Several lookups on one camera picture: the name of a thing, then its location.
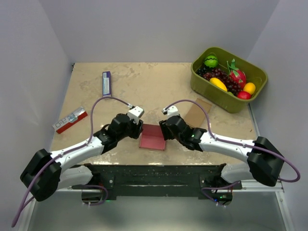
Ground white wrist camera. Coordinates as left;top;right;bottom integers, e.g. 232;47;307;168
162;105;180;119
127;106;144;124

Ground yellow toy mango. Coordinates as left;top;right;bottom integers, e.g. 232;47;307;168
210;77;228;92

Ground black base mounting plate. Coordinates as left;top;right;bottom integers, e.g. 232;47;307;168
72;164;242;205

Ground red toy dragon fruit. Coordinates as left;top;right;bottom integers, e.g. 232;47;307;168
227;59;246;89

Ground orange toy lemon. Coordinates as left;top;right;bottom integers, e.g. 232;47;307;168
243;82;256;95

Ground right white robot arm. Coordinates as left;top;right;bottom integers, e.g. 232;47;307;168
159;115;284;189

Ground olive green plastic bin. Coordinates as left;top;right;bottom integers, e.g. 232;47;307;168
190;47;268;114

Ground green toy watermelon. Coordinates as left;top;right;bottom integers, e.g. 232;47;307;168
204;55;218;68

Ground aluminium frame rail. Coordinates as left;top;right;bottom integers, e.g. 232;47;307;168
30;105;286;200

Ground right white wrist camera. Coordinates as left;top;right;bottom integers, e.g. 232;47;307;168
162;105;180;119

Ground red white toothpaste box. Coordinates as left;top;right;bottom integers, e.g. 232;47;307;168
52;107;88;134

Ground dark purple toy grapes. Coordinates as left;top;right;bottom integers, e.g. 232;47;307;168
196;67;242;96

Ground red toy apple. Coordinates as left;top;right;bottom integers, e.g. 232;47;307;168
237;91;251;100

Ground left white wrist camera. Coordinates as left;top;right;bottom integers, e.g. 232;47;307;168
127;106;144;124

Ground pink paper box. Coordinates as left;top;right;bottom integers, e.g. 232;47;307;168
139;124;166;151

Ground purple toothpaste box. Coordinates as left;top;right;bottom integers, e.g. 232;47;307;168
102;71;112;97

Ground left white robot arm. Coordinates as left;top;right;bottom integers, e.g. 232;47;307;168
20;114;143;202

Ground brown cardboard box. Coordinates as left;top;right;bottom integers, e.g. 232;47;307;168
184;98;212;128

